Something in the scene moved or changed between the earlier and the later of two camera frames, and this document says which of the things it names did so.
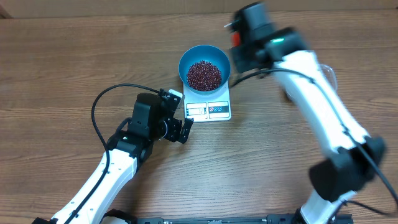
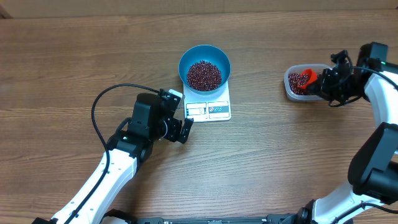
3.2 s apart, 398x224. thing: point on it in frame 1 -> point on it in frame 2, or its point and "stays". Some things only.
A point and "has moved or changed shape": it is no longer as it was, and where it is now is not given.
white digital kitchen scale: (214, 107) stays
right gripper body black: (247, 61) -> (338, 89)
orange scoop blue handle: (235, 39) has moved or changed shape
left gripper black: (172, 135) stays
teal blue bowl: (204, 70) stays
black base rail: (125, 218) stays
